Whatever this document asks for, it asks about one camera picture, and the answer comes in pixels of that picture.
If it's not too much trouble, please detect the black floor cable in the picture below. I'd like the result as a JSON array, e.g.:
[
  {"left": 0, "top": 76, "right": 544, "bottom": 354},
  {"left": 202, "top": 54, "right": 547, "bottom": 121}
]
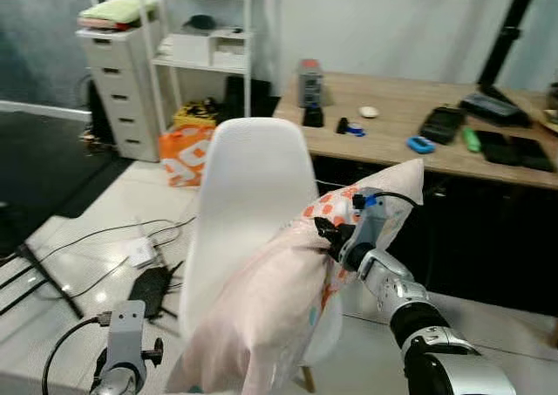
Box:
[{"left": 0, "top": 216, "right": 197, "bottom": 300}]

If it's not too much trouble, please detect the black cap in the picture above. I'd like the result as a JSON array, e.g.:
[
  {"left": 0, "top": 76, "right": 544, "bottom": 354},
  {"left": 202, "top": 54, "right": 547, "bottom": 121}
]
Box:
[{"left": 186, "top": 14, "right": 217, "bottom": 31}]

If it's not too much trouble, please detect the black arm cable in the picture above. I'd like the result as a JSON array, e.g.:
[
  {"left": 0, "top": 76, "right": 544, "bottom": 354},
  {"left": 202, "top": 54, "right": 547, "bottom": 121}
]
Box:
[
  {"left": 353, "top": 189, "right": 425, "bottom": 211},
  {"left": 42, "top": 312, "right": 114, "bottom": 395}
]

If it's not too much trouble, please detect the white plastic chair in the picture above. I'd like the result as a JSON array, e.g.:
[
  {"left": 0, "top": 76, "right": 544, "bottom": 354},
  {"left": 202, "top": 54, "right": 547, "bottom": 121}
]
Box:
[{"left": 179, "top": 118, "right": 345, "bottom": 392}]

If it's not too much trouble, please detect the black metal stand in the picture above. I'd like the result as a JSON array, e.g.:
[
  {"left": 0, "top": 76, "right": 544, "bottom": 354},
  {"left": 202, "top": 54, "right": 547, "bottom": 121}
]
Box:
[{"left": 0, "top": 203, "right": 84, "bottom": 317}]

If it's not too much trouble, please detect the yellow black box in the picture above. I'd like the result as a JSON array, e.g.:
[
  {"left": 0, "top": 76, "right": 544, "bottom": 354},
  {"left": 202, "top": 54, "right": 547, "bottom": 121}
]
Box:
[{"left": 172, "top": 100, "right": 219, "bottom": 130}]

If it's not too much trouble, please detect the small black stand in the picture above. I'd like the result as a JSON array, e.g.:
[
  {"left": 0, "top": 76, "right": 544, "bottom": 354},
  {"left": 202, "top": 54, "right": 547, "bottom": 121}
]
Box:
[{"left": 303, "top": 106, "right": 325, "bottom": 128}]

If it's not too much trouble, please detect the orange shopping bag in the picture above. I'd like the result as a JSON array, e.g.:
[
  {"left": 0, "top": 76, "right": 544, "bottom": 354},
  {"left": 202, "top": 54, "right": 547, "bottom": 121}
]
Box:
[{"left": 159, "top": 123, "right": 214, "bottom": 188}]

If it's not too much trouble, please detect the pink patterned pillow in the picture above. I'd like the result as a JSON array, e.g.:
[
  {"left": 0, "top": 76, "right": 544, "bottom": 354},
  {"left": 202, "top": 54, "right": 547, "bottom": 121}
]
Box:
[{"left": 166, "top": 158, "right": 425, "bottom": 395}]

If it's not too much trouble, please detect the black blue tape dispenser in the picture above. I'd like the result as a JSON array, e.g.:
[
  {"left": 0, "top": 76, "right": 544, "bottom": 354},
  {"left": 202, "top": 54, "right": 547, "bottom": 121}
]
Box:
[{"left": 336, "top": 116, "right": 367, "bottom": 137}]

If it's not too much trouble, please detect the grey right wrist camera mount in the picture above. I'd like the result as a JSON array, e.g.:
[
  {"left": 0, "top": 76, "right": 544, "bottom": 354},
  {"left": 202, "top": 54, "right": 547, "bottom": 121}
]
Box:
[{"left": 344, "top": 188, "right": 390, "bottom": 270}]

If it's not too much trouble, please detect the white metal shelf rack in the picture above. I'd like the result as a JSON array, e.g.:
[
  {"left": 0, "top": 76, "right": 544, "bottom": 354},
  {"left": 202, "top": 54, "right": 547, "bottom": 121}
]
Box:
[{"left": 138, "top": 0, "right": 254, "bottom": 121}]

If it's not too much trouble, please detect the grey upright device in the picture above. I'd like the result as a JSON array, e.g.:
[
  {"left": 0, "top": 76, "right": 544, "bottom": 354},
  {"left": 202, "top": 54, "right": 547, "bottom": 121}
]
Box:
[{"left": 298, "top": 59, "right": 325, "bottom": 108}]

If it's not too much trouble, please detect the black floor mat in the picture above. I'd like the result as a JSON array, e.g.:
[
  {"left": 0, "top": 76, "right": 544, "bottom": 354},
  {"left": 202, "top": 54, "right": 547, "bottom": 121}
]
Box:
[{"left": 0, "top": 107, "right": 132, "bottom": 256}]

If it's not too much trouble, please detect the black router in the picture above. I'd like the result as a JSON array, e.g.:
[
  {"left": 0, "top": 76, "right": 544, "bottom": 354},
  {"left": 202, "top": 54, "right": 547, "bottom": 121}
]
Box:
[{"left": 129, "top": 264, "right": 175, "bottom": 319}]

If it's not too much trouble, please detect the black charger dock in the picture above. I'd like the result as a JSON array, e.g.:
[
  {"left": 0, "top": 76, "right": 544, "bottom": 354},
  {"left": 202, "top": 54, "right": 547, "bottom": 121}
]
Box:
[{"left": 418, "top": 106, "right": 467, "bottom": 145}]

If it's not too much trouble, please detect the black slanted pole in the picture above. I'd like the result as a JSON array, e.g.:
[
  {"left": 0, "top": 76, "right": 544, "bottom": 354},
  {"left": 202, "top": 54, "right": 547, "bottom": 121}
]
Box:
[{"left": 475, "top": 0, "right": 543, "bottom": 95}]

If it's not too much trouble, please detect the white drawer unit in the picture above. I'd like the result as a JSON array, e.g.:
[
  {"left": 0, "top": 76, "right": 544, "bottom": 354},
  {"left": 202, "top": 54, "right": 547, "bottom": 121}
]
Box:
[{"left": 77, "top": 20, "right": 162, "bottom": 162}]

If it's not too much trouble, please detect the wooden desk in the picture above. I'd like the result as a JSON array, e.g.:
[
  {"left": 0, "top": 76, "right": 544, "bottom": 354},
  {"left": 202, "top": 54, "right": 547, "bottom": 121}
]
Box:
[{"left": 272, "top": 71, "right": 558, "bottom": 191}]

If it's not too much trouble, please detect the green folded cushion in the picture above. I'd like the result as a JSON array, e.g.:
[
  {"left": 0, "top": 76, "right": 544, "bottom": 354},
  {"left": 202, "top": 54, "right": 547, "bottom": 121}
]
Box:
[{"left": 78, "top": 0, "right": 158, "bottom": 31}]

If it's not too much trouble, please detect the white shelf organiser box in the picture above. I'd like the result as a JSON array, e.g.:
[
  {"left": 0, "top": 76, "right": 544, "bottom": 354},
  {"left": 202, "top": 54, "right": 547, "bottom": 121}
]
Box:
[{"left": 166, "top": 31, "right": 249, "bottom": 69}]

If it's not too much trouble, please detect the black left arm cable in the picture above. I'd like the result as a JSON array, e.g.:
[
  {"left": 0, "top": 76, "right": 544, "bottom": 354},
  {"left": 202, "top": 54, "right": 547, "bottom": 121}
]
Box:
[{"left": 42, "top": 312, "right": 114, "bottom": 395}]

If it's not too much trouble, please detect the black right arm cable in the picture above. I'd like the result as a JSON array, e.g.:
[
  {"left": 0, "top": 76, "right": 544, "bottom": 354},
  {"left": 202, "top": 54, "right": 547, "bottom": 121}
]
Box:
[{"left": 353, "top": 189, "right": 425, "bottom": 211}]

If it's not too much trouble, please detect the black phone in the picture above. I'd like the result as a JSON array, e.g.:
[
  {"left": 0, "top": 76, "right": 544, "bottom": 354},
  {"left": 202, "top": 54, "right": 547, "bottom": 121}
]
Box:
[
  {"left": 510, "top": 136, "right": 555, "bottom": 172},
  {"left": 475, "top": 131, "right": 524, "bottom": 167}
]

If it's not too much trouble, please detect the small blue case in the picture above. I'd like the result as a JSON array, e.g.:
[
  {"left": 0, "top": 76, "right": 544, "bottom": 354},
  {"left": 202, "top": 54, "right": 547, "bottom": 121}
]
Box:
[{"left": 406, "top": 136, "right": 435, "bottom": 154}]

